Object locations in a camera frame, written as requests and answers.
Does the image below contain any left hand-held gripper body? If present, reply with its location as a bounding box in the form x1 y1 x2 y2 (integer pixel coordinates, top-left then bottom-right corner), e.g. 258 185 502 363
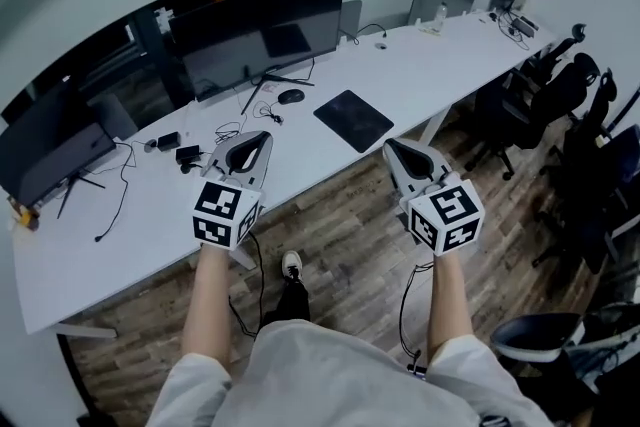
192 163 265 250

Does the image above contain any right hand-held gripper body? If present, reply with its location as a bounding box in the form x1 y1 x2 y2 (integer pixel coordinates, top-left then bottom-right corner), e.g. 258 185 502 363
398 170 486 258

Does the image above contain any person's right forearm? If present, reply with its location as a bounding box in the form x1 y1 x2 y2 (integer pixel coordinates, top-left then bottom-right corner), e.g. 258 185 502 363
427 253 477 354

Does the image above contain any person's left forearm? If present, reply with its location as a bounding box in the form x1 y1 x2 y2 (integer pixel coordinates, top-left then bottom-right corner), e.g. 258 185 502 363
181 242 237 364

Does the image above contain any black mouse pad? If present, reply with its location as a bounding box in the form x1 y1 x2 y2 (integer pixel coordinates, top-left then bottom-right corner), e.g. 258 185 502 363
313 89 396 155

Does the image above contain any person's white shoe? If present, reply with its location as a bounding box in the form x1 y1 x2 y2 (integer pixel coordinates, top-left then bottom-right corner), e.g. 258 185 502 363
281 250 305 284

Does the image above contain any person's black trouser leg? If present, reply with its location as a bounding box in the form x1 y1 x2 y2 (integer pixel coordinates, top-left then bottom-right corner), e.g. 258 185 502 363
262 278 312 331

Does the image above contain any large black monitor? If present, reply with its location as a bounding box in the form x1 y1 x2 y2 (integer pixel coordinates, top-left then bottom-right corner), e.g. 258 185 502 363
168 0 347 117

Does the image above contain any black mesh office chair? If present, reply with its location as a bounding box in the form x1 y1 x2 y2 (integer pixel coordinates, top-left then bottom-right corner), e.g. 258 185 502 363
464 51 602 182

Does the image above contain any blue cushioned office chair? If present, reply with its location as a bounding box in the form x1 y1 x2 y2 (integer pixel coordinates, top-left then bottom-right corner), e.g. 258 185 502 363
489 299 640 427

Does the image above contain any black chair with jacket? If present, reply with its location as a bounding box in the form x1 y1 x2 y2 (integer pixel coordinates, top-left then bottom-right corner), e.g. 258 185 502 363
531 68 640 274

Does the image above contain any small black monitor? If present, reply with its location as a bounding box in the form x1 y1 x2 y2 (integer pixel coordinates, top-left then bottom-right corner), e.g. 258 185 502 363
0 77 119 221

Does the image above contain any dark blue jacket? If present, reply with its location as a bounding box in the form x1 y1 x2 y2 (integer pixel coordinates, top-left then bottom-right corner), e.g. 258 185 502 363
599 123 640 239

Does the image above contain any black chair with slim headrest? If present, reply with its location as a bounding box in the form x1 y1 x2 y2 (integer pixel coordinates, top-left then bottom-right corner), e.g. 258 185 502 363
519 23 588 81

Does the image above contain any person in white sleeve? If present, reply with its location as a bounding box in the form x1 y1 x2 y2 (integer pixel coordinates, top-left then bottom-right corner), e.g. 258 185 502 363
147 318 554 427

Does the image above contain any yellow small object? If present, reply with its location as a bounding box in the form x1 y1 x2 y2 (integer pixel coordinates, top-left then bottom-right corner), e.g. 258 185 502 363
8 197 42 232

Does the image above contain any tangled black cable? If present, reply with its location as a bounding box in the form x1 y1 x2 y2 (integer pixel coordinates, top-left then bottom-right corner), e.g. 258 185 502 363
213 120 247 147

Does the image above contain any black mouse cable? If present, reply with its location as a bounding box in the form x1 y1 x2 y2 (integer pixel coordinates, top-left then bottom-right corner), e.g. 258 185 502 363
251 98 285 125

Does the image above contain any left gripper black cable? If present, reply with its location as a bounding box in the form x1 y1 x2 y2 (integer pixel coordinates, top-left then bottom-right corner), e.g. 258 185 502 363
227 230 267 340

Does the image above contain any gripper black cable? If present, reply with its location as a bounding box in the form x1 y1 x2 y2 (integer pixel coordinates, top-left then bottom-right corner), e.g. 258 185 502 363
399 261 437 374
227 230 267 340

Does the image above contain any long black desk cable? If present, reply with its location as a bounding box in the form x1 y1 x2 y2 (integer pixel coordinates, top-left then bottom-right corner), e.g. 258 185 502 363
93 140 137 244

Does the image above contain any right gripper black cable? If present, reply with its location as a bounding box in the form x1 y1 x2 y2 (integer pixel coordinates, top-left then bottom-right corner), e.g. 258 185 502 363
399 261 437 374

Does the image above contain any black cable with plug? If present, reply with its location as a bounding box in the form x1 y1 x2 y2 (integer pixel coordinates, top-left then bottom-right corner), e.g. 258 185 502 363
356 22 391 42

